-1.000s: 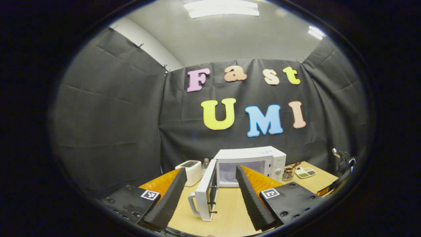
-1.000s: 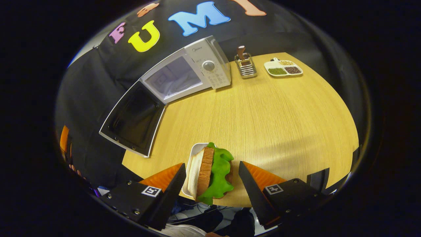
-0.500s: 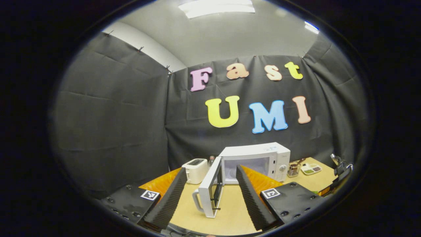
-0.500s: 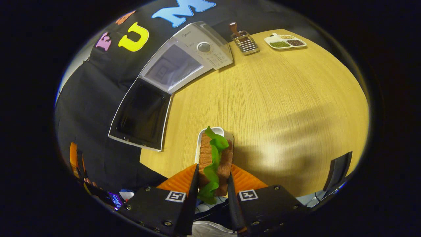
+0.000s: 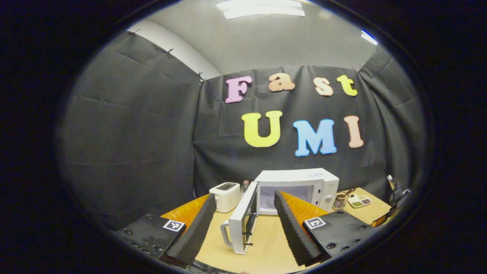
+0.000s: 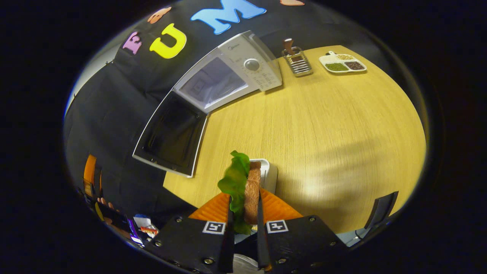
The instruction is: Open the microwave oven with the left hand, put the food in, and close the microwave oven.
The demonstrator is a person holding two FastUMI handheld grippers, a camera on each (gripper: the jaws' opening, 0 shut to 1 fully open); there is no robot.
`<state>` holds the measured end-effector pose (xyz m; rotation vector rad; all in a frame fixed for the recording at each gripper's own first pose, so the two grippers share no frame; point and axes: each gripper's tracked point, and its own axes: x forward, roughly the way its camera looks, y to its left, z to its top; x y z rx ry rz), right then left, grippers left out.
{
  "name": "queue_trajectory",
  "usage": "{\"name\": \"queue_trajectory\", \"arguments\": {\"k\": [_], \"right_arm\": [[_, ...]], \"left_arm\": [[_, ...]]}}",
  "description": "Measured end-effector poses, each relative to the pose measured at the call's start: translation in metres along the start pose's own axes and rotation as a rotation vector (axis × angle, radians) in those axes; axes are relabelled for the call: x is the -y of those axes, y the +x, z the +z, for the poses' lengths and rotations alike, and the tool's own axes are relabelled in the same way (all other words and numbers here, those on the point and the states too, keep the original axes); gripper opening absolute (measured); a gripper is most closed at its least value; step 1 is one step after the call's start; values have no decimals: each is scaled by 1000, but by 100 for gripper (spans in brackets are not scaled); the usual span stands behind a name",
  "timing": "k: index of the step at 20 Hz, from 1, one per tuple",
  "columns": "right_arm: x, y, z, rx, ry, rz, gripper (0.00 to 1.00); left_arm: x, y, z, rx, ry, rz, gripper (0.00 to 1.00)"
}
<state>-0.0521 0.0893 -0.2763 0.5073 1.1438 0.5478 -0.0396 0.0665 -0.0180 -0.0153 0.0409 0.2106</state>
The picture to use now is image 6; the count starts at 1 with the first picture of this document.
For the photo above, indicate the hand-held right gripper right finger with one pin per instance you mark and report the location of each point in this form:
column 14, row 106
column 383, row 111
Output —
column 262, row 247

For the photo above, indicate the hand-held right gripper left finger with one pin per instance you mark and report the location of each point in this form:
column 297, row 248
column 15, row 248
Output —
column 231, row 247

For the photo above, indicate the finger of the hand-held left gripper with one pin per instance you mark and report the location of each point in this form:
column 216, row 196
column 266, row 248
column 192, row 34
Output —
column 90, row 175

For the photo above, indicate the lettuce sandwich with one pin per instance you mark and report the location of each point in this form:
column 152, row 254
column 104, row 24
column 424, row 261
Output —
column 252, row 190

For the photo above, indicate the white microwave oven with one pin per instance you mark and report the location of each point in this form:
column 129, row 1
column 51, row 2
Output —
column 243, row 53

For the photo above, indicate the white food tray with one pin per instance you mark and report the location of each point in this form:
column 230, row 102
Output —
column 269, row 175

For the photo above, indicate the white red packet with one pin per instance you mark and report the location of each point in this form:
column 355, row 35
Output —
column 146, row 226

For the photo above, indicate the black flat panel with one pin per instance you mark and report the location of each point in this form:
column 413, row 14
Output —
column 382, row 209

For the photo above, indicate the white divided dish of beans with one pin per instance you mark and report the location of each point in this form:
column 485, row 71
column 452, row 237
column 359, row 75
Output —
column 342, row 62

